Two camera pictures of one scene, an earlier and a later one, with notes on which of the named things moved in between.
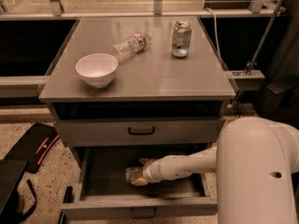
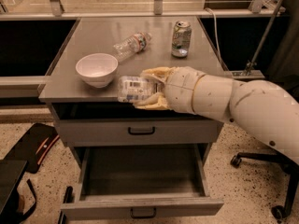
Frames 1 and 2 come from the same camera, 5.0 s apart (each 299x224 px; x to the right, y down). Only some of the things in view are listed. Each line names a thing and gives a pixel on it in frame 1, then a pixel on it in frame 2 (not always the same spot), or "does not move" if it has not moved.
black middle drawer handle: (143, 217) does not move
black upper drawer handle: (141, 133) does not move
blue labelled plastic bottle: (134, 173) → (133, 88)
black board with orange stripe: (34, 146) does not move
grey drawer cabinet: (136, 81) does not move
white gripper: (151, 172) → (179, 89)
